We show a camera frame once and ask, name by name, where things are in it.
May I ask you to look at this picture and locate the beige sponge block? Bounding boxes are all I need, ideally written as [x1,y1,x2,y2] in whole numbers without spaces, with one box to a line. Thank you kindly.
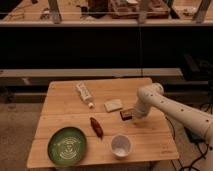
[104,99,123,112]

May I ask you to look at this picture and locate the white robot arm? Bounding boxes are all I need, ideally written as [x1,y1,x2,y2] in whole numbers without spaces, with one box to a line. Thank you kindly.
[133,83,213,171]

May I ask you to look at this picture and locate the white plastic bottle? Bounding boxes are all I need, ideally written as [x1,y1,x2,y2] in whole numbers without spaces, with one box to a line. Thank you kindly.
[76,82,94,108]

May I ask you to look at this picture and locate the wooden folding table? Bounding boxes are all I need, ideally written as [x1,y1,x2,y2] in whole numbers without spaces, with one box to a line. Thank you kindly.
[27,78,179,169]

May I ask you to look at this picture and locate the white paper cup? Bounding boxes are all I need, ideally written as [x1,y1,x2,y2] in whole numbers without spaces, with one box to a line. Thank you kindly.
[110,134,132,159]

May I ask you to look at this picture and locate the green ceramic plate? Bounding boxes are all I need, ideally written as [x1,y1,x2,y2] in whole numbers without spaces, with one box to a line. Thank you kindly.
[47,127,87,167]

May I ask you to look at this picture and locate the black floor cable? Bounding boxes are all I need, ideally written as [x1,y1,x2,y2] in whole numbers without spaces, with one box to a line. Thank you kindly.
[165,116,209,171]

